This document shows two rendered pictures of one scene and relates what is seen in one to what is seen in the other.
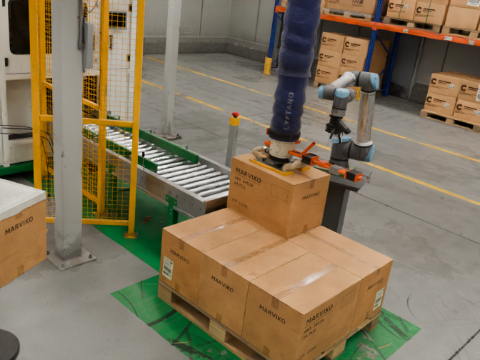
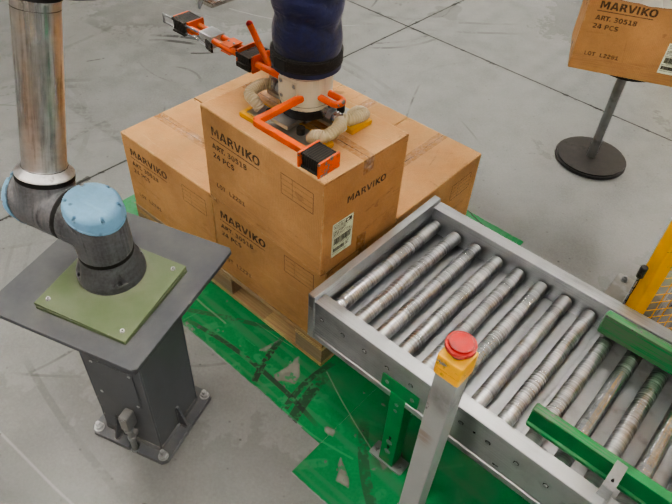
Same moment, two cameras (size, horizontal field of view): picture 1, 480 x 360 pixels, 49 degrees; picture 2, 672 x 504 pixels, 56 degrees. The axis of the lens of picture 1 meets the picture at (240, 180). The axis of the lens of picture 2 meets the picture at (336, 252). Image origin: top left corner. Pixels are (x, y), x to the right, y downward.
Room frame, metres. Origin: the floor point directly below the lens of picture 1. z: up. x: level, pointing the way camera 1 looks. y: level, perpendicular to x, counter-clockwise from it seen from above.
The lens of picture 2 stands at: (5.37, -0.20, 2.11)
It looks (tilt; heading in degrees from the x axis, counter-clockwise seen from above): 45 degrees down; 178
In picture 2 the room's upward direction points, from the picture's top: 4 degrees clockwise
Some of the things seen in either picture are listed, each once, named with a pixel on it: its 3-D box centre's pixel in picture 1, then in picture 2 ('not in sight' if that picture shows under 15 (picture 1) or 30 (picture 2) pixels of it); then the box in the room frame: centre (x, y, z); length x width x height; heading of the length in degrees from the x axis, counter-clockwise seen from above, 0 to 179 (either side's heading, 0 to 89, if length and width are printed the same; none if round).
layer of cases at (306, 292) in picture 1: (273, 269); (301, 179); (3.12, -0.30, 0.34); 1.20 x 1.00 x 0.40; 49
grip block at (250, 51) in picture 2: (310, 158); (253, 57); (3.40, -0.46, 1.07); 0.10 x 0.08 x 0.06; 138
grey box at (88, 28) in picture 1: (83, 43); not in sight; (3.59, 1.17, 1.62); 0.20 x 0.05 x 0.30; 49
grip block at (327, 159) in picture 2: not in sight; (318, 159); (3.96, -0.22, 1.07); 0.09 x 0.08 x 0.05; 138
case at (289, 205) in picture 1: (276, 191); (302, 166); (3.56, -0.28, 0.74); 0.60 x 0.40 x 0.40; 47
